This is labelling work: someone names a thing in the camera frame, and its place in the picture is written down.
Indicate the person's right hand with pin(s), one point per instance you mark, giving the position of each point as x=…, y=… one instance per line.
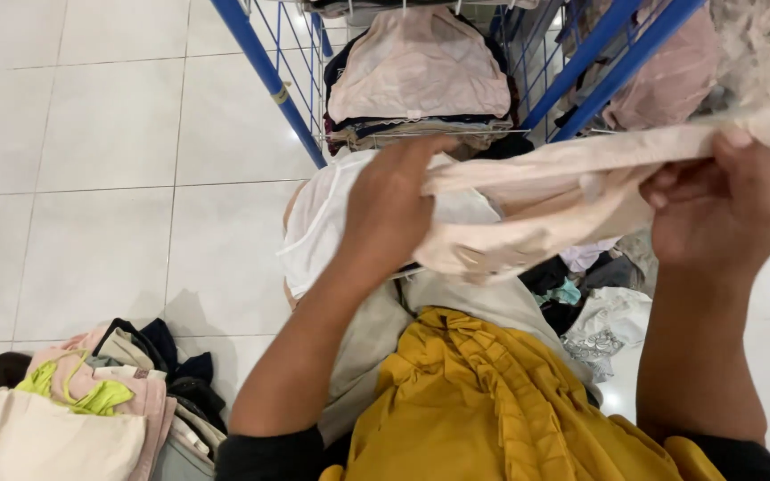
x=726, y=214

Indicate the person's left hand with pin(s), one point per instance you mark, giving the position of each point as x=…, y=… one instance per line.
x=382, y=214

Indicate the person's left fingers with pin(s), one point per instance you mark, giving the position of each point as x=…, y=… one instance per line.
x=418, y=150

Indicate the pale pink lace garment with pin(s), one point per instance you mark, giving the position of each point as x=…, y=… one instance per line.
x=559, y=194

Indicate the white sheer garment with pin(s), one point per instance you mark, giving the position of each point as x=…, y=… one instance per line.
x=321, y=220

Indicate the heap of mixed loose clothes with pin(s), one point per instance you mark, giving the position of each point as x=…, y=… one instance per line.
x=602, y=320

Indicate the mustard yellow ruffled garment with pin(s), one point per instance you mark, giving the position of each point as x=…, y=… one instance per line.
x=478, y=407

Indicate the person's black left sleeve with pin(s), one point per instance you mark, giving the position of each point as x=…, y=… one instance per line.
x=268, y=457

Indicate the person's black sleeve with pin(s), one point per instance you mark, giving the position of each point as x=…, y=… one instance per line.
x=268, y=457
x=746, y=459

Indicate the heap of folded clothes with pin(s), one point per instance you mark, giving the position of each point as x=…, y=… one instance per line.
x=77, y=414

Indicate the person's black right sleeve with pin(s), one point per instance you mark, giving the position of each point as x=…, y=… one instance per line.
x=746, y=459

